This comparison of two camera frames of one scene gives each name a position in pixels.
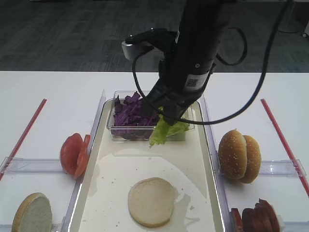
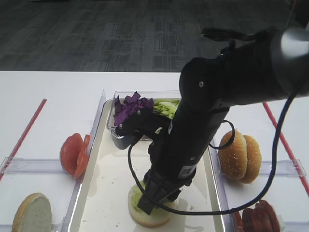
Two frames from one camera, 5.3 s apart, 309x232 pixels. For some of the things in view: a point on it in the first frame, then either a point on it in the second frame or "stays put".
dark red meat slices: [262, 218] stays put
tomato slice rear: [82, 158] stays put
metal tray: [185, 160] stays put
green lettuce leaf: [164, 129] to [136, 193]
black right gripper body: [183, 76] to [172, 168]
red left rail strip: [22, 137] stays put
